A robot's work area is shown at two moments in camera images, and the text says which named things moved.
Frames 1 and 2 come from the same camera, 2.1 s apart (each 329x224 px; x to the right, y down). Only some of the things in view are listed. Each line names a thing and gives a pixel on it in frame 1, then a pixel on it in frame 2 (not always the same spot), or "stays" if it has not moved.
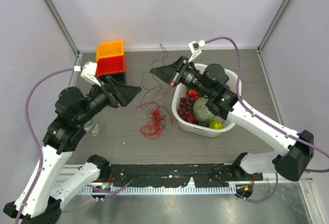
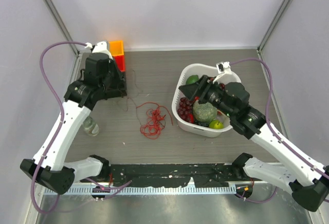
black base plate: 178,175 stays
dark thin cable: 155,87 → 132,96
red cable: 156,121 stays
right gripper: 171,74 → 205,84
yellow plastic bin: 109,48 stays
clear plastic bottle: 91,128 stays
